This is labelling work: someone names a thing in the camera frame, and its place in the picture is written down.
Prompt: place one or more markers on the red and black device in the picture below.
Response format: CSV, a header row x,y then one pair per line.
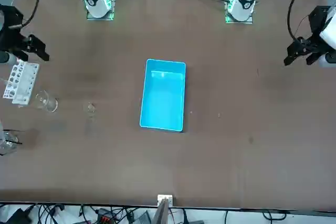
x,y
105,216

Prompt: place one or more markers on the clear glass lamp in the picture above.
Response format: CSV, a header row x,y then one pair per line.
x,y
7,146

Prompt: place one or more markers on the black bag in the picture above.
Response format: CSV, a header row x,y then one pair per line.
x,y
18,217

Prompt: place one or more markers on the blue plastic bin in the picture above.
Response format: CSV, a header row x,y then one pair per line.
x,y
162,98

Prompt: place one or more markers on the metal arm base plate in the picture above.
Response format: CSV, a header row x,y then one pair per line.
x,y
101,19
239,21

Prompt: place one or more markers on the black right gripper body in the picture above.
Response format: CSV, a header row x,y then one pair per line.
x,y
10,32

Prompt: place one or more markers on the aluminium camera post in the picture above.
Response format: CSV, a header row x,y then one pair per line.
x,y
164,208

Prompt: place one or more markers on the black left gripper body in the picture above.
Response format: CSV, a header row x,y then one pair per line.
x,y
319,22

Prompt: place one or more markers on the clear glass beaker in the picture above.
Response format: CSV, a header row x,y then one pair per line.
x,y
50,106

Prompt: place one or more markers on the white test tube rack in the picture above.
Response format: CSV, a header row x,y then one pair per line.
x,y
23,85

